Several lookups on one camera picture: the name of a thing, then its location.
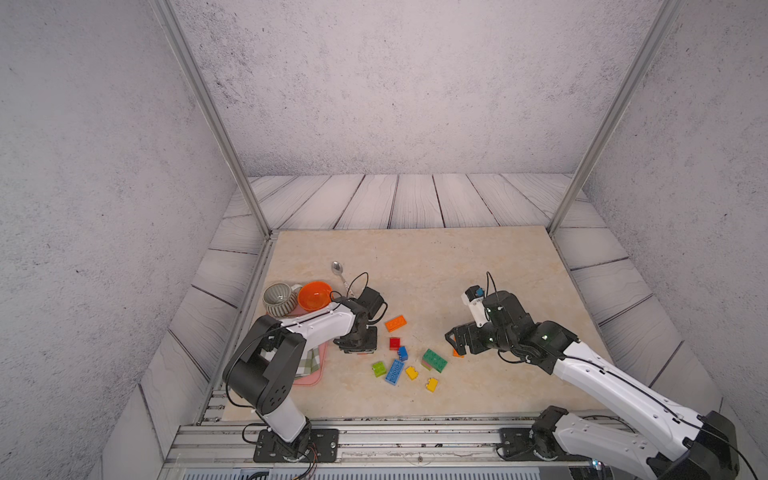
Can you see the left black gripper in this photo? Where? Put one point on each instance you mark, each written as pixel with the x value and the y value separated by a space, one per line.
pixel 371 347

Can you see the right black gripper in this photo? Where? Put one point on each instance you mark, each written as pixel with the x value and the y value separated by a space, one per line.
pixel 473 342

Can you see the dark green lego brick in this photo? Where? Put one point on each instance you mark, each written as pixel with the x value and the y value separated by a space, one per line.
pixel 434 360

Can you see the orange long lego brick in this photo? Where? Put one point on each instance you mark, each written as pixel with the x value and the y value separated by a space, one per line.
pixel 395 324

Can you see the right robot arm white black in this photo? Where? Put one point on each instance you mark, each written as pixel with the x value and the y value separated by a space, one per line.
pixel 666 440

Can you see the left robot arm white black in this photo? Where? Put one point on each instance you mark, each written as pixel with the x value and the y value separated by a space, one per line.
pixel 262 369

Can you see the lime lego brick left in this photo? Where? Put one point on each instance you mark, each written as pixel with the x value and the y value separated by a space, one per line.
pixel 379 369

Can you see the long blue lego brick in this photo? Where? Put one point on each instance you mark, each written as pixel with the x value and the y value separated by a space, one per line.
pixel 394 373

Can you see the green checkered cloth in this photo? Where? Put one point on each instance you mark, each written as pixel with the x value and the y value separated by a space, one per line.
pixel 310 360

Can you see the orange plastic bowl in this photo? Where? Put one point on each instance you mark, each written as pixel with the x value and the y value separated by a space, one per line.
pixel 314 296

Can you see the pink tray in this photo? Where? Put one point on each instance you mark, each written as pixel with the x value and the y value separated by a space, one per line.
pixel 315 377

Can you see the metal spoon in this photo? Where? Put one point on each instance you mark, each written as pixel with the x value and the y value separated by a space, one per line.
pixel 338 270

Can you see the grey ribbed cup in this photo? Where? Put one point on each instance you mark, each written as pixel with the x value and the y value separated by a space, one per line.
pixel 280 299

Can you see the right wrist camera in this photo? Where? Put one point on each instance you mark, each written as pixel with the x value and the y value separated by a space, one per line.
pixel 473 298

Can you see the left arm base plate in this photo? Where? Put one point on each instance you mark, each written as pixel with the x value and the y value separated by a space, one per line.
pixel 316 445

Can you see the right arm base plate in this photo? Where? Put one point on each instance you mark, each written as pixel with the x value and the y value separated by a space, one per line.
pixel 523 444

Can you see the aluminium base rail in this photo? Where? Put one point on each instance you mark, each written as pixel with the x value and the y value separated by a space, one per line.
pixel 446 447

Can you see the left frame post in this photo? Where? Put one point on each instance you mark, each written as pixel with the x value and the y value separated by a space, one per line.
pixel 173 31

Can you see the frame post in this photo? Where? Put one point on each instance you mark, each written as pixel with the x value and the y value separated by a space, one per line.
pixel 659 29
pixel 173 31

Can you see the right frame post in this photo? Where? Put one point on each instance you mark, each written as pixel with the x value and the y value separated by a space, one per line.
pixel 659 29

